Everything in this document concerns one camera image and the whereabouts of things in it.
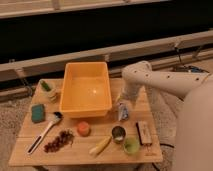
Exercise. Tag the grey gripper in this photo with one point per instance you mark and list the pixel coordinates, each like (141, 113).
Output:
(129, 92)

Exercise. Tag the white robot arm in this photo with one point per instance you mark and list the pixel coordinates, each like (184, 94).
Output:
(194, 132)

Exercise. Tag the yellow plastic tray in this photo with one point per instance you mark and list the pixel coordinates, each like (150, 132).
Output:
(85, 90)

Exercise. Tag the metal cup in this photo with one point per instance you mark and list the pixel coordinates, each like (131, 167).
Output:
(118, 134)

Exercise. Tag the black wooden block brush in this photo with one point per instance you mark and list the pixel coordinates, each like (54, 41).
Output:
(144, 133)

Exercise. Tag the green cup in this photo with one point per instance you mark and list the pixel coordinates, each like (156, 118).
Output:
(131, 145)

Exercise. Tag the yellow corn cob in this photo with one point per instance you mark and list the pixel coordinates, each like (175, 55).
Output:
(100, 146)

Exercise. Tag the bunch of dark grapes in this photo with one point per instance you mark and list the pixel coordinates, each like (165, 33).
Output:
(65, 137)

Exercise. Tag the small beige toy stack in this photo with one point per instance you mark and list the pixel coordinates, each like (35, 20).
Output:
(52, 95)

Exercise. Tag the green pickle toy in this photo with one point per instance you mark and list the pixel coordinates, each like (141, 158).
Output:
(45, 86)

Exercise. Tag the green sponge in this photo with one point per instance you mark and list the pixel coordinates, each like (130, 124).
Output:
(38, 113)

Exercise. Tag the white dish brush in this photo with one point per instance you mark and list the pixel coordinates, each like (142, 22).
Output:
(56, 118)

